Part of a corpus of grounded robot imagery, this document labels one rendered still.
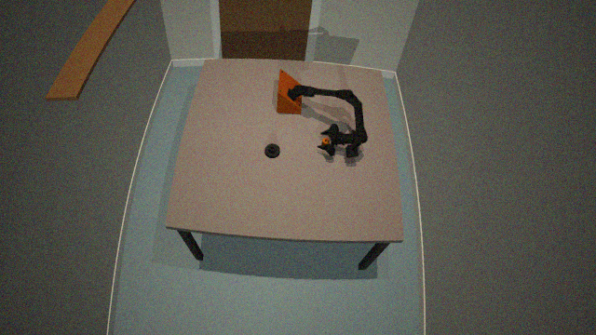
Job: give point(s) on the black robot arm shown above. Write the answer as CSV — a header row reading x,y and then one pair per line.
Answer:
x,y
358,136

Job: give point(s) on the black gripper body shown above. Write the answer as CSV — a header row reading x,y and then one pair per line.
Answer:
x,y
331,149

